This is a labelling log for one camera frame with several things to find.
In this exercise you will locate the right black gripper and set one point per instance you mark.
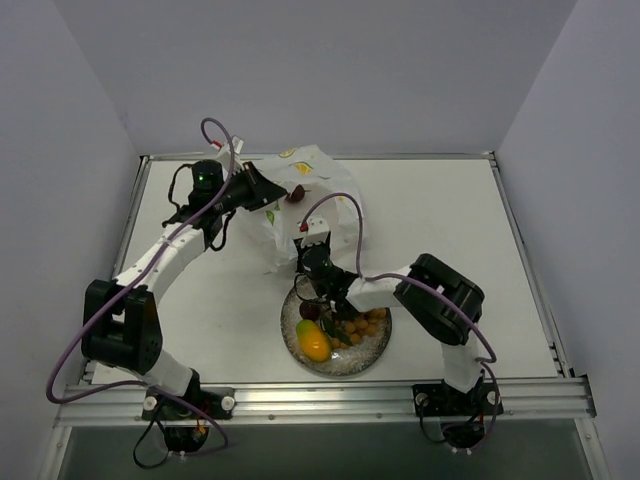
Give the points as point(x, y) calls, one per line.
point(335, 298)

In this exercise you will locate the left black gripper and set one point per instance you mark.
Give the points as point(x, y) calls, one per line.
point(257, 183)

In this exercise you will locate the white lemon-print plastic bag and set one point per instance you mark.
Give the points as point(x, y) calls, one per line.
point(319, 179)

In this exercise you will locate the dark red fake plum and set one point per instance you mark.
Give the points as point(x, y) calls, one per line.
point(310, 311)
point(296, 195)

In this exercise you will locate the yellow fake longan bunch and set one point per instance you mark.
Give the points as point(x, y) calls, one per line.
point(346, 333)

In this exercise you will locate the yellow green fake mango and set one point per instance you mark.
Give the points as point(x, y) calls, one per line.
point(313, 342)

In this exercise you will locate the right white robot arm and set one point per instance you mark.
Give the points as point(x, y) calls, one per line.
point(445, 304)

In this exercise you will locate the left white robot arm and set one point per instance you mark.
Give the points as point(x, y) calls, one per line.
point(121, 315)

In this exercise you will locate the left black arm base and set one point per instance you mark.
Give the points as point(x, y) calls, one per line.
point(191, 425)

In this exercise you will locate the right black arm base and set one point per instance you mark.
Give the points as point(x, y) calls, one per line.
point(460, 420)

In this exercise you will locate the speckled round plate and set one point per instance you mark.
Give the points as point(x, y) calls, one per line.
point(343, 362)

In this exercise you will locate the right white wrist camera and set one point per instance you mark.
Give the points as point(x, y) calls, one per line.
point(313, 231)

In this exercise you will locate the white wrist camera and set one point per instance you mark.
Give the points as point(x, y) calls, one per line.
point(313, 231)
point(228, 153)

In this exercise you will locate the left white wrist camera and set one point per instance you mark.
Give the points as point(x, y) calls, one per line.
point(228, 153)

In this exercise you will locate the aluminium front rail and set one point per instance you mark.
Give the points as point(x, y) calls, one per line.
point(337, 403)

